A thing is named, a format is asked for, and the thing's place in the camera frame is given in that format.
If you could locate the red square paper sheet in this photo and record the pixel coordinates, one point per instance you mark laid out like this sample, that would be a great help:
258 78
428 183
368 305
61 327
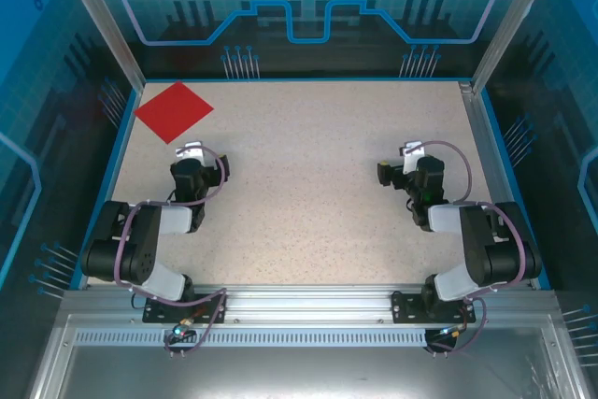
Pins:
174 111

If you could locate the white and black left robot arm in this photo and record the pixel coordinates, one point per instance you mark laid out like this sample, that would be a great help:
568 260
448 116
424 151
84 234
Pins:
140 249

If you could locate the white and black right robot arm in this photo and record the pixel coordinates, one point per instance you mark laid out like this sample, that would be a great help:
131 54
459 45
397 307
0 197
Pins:
481 249

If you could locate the blue table rim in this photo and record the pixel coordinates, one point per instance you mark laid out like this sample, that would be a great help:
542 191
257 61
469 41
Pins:
303 79

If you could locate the steel tray panel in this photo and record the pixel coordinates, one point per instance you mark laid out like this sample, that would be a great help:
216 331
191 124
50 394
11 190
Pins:
299 375

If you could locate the grey metal bracket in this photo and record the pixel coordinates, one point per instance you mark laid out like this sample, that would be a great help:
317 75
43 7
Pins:
191 151

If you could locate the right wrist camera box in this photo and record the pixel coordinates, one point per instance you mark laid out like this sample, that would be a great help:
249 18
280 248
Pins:
413 151

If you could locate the aluminium side rail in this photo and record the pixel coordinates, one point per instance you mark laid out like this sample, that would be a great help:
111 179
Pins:
486 146

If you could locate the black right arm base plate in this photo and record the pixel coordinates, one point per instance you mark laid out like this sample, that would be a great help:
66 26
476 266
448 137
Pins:
404 308

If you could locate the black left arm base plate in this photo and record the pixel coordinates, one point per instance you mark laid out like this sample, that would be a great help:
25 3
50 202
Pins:
154 312

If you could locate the aluminium cross rail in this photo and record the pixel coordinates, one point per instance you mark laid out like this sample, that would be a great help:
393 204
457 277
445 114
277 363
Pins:
308 303

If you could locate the aluminium frame post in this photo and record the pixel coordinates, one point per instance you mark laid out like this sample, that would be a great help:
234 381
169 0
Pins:
509 20
109 34

